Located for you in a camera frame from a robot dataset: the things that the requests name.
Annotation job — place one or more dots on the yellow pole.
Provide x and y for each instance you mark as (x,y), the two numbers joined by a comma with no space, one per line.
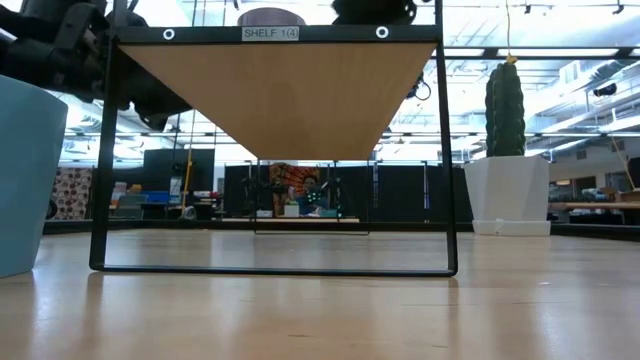
(189,165)

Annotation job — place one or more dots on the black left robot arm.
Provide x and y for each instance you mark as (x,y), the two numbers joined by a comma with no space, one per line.
(45,50)

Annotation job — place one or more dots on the pink ribbed mug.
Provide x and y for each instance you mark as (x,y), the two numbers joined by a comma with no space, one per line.
(270,17)

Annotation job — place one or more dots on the blue bin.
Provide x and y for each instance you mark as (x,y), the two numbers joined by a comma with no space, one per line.
(155,197)

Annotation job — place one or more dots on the small white box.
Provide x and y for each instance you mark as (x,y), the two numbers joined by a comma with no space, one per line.
(291,209)

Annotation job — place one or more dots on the orange patterned tapestry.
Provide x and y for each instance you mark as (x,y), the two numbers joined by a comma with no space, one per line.
(282,185)

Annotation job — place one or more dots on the white angular planter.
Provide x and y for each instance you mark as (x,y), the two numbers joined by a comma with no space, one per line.
(507,190)

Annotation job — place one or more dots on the black partition panels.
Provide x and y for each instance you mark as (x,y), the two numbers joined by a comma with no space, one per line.
(400,195)

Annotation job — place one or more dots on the black frame wooden shelf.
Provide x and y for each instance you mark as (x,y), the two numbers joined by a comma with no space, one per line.
(280,100)

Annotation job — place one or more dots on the small teal box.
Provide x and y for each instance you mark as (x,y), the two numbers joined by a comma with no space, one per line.
(327,213)

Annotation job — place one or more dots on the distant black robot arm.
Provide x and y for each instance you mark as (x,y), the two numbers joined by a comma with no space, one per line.
(340,192)

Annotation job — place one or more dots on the grey chair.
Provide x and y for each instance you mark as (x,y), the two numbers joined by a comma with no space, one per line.
(129,206)

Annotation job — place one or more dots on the dark ceiling camera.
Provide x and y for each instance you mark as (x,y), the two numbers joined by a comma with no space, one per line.
(605,90)

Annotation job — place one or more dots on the dotted patterned cloth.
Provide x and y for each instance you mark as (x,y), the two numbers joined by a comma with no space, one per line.
(72,192)

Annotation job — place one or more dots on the light blue mug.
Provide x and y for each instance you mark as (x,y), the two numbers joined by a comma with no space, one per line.
(25,175)

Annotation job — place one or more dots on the distant wooden table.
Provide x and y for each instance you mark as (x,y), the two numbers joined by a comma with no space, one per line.
(600,205)

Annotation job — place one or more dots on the person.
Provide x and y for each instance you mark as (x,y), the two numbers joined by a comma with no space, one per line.
(310,195)

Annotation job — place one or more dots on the white shelf label sticker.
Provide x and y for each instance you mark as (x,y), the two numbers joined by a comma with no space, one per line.
(270,33)

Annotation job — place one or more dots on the black table frame rails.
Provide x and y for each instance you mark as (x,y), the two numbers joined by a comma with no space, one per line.
(400,226)

